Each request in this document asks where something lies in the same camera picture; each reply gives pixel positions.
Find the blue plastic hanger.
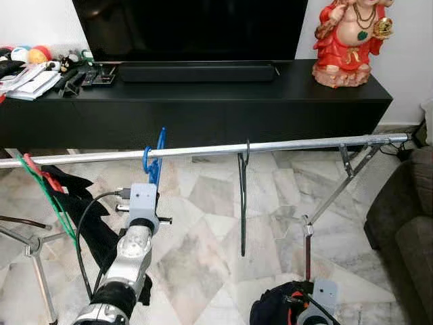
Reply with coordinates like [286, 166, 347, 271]
[141, 127, 167, 187]

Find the small black set-top box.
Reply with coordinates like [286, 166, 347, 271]
[91, 64, 116, 86]

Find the dark grey sofa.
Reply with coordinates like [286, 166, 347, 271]
[364, 146, 433, 325]

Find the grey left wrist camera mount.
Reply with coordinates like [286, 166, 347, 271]
[116, 183, 173, 234]

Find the green plastic hanger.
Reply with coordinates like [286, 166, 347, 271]
[15, 156, 76, 234]

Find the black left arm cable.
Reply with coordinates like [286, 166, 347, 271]
[74, 188, 133, 299]

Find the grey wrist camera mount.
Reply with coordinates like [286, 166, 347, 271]
[116, 183, 173, 234]
[308, 278, 340, 325]

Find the yellow red plush ball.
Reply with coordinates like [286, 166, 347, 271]
[28, 45, 52, 65]

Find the black television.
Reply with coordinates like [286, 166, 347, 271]
[71, 0, 309, 63]

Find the black printed T-shirt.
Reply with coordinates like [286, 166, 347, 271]
[39, 165, 122, 272]

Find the white paper stack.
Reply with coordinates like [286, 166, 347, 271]
[0, 62, 63, 102]

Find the silver clothes rack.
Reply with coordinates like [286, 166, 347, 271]
[0, 133, 410, 325]

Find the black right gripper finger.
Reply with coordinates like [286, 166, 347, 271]
[250, 303, 290, 325]
[252, 281, 292, 307]

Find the navy garment red stripe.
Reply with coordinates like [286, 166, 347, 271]
[132, 267, 154, 307]

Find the red laughing Buddha statue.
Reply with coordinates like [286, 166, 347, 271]
[312, 0, 395, 89]

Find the black soundbar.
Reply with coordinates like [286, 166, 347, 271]
[118, 62, 278, 84]

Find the red plastic hanger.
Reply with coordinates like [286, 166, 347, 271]
[22, 153, 65, 194]

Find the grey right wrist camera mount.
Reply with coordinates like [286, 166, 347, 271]
[308, 278, 340, 325]

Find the white teal plush ball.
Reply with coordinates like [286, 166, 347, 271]
[10, 46, 31, 63]

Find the black TV console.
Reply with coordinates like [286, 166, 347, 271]
[0, 60, 394, 151]

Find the black phone stand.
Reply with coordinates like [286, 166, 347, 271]
[64, 71, 87, 97]

